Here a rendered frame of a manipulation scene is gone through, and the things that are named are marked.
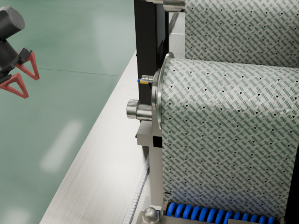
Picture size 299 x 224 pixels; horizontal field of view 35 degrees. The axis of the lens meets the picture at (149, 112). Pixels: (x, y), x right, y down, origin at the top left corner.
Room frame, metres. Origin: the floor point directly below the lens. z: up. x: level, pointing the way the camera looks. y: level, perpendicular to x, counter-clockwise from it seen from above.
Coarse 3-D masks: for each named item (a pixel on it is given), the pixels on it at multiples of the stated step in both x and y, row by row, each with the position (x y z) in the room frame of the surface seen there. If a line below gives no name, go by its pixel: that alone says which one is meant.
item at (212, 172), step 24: (168, 144) 0.68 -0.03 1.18; (192, 144) 0.67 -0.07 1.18; (216, 144) 0.66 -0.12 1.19; (240, 144) 0.65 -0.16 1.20; (264, 144) 0.64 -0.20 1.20; (168, 168) 0.68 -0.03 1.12; (192, 168) 0.67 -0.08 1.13; (216, 168) 0.66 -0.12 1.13; (240, 168) 0.64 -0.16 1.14; (264, 168) 0.63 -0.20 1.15; (288, 168) 0.62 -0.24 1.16; (192, 192) 0.67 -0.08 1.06; (216, 192) 0.65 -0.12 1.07; (240, 192) 0.64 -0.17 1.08; (264, 192) 0.63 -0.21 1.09; (288, 192) 0.62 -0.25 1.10
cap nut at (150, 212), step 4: (148, 208) 0.62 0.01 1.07; (152, 208) 0.62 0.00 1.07; (144, 212) 0.62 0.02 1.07; (148, 212) 0.61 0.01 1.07; (152, 212) 0.61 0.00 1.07; (156, 212) 0.62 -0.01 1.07; (144, 216) 0.61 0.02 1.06; (148, 216) 0.61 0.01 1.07; (152, 216) 0.61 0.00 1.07; (156, 216) 0.61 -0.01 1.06; (144, 220) 0.61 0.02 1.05; (148, 220) 0.61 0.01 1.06; (152, 220) 0.61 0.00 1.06; (156, 220) 0.61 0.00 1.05
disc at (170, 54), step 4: (168, 52) 0.76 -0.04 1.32; (172, 52) 0.79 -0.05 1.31; (168, 56) 0.74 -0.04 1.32; (172, 56) 0.78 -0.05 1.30; (164, 60) 0.73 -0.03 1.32; (168, 60) 0.74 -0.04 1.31; (164, 64) 0.72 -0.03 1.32; (164, 68) 0.71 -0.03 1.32; (164, 72) 0.71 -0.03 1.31; (160, 76) 0.70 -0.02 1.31; (164, 76) 0.71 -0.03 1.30; (160, 80) 0.69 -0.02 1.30; (160, 84) 0.69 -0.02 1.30; (160, 88) 0.68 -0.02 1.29; (160, 92) 0.68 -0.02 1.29; (160, 96) 0.68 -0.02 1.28; (160, 100) 0.68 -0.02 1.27; (160, 104) 0.67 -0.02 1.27; (160, 108) 0.67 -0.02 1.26; (160, 112) 0.67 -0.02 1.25; (160, 116) 0.67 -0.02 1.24; (160, 120) 0.67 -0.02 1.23; (160, 124) 0.68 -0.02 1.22; (160, 128) 0.68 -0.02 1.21
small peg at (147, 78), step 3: (144, 75) 0.77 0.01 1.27; (147, 75) 0.77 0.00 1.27; (141, 78) 0.76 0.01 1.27; (144, 78) 0.76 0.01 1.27; (147, 78) 0.76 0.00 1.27; (150, 78) 0.76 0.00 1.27; (153, 78) 0.76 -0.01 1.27; (144, 81) 0.76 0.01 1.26; (147, 81) 0.76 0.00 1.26; (150, 81) 0.76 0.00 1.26
